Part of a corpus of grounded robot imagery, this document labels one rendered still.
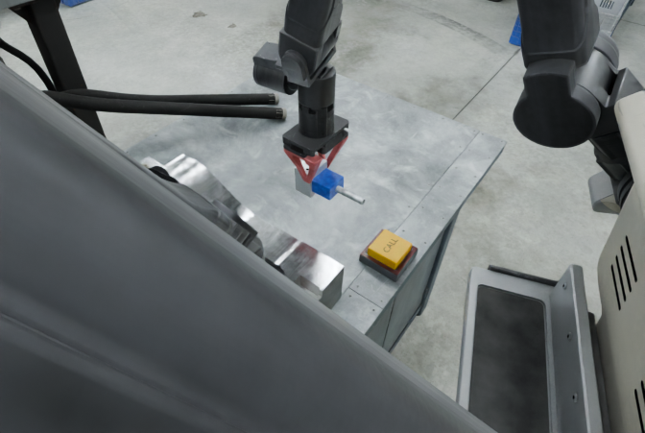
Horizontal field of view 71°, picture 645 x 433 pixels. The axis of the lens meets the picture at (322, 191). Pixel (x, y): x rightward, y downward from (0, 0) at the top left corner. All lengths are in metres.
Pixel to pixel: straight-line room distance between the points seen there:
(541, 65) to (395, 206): 0.55
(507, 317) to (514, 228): 1.64
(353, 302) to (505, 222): 1.46
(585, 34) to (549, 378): 0.33
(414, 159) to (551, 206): 1.35
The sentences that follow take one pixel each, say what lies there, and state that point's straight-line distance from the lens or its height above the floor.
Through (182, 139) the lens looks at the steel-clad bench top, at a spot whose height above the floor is 0.80.
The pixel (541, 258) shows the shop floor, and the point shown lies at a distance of 2.11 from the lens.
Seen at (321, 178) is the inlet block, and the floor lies 0.95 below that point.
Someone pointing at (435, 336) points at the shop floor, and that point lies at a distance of 1.74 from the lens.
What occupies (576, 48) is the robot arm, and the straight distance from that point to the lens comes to 0.48.
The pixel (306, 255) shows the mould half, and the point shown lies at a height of 0.89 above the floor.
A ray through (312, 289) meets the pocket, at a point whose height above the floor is 0.87.
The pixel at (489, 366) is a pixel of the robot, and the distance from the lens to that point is 0.52.
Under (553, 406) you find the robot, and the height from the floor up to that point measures 1.04.
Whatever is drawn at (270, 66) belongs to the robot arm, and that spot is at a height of 1.14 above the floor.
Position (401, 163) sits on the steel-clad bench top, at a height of 0.80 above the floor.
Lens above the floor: 1.48
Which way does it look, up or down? 44 degrees down
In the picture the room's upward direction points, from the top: 2 degrees clockwise
